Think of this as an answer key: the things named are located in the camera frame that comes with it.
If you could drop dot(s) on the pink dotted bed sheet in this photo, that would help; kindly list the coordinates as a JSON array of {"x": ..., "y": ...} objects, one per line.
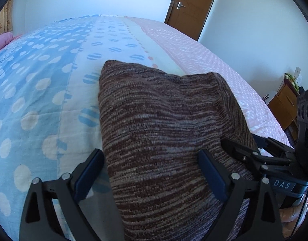
[{"x": 199, "y": 55}]

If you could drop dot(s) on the beige patterned curtain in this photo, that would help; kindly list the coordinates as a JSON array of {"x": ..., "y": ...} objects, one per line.
[{"x": 2, "y": 17}]

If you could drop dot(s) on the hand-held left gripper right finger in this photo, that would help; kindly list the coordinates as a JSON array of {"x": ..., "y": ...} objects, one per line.
[{"x": 211, "y": 173}]

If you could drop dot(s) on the person's right hand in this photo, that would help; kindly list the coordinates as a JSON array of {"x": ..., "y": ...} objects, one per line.
[{"x": 291, "y": 216}]

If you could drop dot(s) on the wooden nightstand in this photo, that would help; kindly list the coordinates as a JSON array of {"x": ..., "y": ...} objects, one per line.
[{"x": 284, "y": 105}]

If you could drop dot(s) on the brown wooden door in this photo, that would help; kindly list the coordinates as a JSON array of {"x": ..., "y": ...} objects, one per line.
[{"x": 194, "y": 5}]

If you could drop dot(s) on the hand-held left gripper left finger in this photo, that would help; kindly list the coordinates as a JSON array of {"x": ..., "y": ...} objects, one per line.
[{"x": 92, "y": 170}]

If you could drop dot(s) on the white wall socket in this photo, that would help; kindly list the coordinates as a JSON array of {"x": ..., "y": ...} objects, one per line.
[{"x": 297, "y": 71}]

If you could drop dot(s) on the folded pink quilt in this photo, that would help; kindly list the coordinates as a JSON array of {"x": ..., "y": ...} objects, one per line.
[{"x": 2, "y": 42}]

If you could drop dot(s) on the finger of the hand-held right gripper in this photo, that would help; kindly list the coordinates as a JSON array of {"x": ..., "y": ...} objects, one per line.
[
  {"x": 241, "y": 153},
  {"x": 274, "y": 144}
]

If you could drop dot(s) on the blue polka-dot blanket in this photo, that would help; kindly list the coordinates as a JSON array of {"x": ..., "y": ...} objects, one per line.
[{"x": 43, "y": 93}]

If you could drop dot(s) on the brown striped knit sweater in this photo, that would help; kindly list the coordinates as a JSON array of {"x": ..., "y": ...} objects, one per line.
[{"x": 164, "y": 130}]

